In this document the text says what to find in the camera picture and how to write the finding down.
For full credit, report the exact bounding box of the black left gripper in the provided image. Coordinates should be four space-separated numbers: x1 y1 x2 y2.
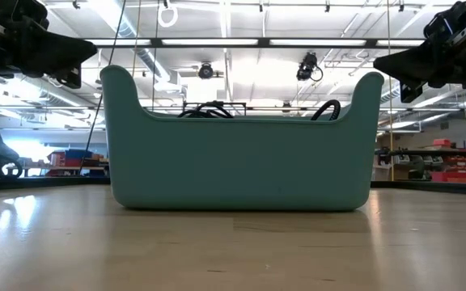
0 0 99 90

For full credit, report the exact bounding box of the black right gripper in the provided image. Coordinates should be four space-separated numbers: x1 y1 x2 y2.
373 0 466 104

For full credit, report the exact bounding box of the black cable with white tag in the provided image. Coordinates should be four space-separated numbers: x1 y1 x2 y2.
177 99 235 120

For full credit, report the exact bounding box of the teal plastic bin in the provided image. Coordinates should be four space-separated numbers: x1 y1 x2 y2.
100 64 385 213

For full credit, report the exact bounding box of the red and blue bins stack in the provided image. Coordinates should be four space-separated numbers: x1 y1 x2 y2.
49 149 109 177

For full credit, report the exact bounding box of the black hanging cable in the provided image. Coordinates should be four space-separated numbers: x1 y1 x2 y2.
79 0 128 175

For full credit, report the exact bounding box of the yellow hanging rope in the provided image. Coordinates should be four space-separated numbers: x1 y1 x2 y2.
385 0 395 182

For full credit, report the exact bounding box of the tan hanging rope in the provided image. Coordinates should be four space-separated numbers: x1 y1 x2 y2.
131 0 142 80

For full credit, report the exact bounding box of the silver ceiling air duct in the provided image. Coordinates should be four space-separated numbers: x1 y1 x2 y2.
89 0 182 92

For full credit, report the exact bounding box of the black ceiling camera with cable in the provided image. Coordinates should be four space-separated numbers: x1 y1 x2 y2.
295 51 324 83

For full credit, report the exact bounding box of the white cable loop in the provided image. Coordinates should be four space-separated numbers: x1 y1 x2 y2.
157 0 180 29

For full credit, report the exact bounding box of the round black ceiling camera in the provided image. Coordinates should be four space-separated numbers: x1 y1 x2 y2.
197 61 215 81

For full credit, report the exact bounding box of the black rail with light panels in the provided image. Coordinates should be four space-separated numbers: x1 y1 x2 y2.
83 37 426 49

